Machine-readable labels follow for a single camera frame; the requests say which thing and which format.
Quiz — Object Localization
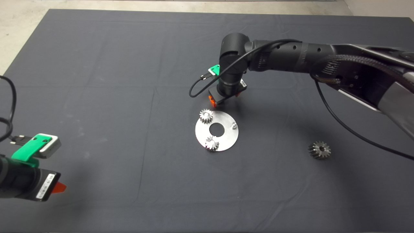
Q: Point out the dark grey table cloth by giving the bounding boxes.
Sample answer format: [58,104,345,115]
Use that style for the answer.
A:
[0,9,414,233]

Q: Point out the green left camera mount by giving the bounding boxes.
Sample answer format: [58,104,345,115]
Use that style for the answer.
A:
[11,134,53,168]

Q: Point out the black right camera cable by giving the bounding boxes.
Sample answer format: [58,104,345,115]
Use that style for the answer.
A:
[189,39,414,161]

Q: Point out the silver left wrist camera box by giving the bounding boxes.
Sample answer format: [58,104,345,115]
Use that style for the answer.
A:
[35,133,62,159]

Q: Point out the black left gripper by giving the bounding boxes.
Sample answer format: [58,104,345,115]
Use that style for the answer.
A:
[32,169,67,202]

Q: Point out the black left camera cable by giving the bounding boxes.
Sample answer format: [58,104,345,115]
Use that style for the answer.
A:
[0,75,33,145]

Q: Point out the small shiny steel gear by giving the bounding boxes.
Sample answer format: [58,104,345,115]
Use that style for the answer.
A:
[205,136,220,151]
[199,109,213,124]

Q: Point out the large steel gear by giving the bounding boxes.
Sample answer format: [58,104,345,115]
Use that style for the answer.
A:
[308,141,332,160]

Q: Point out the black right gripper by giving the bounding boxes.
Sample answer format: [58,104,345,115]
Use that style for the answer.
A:
[208,79,248,107]

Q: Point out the black camera cable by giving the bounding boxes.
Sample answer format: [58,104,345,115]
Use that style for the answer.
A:
[0,75,33,145]
[189,39,414,161]

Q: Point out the round metal plate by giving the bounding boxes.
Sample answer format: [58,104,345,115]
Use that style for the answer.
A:
[195,111,239,152]

